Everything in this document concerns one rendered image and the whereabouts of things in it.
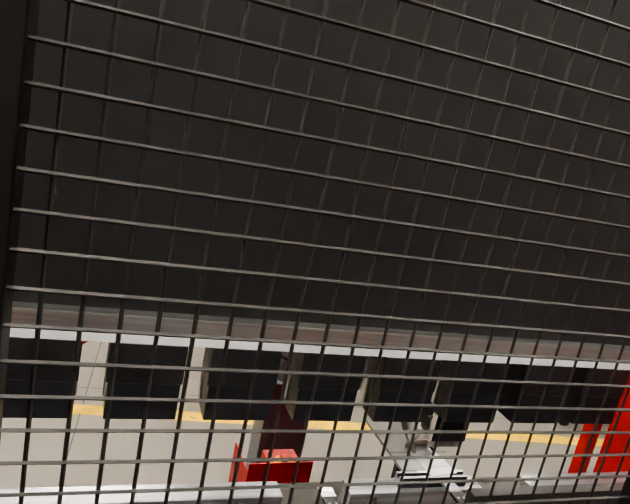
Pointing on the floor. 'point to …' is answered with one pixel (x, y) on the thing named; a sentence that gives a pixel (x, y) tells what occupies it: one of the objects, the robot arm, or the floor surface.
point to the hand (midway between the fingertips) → (421, 447)
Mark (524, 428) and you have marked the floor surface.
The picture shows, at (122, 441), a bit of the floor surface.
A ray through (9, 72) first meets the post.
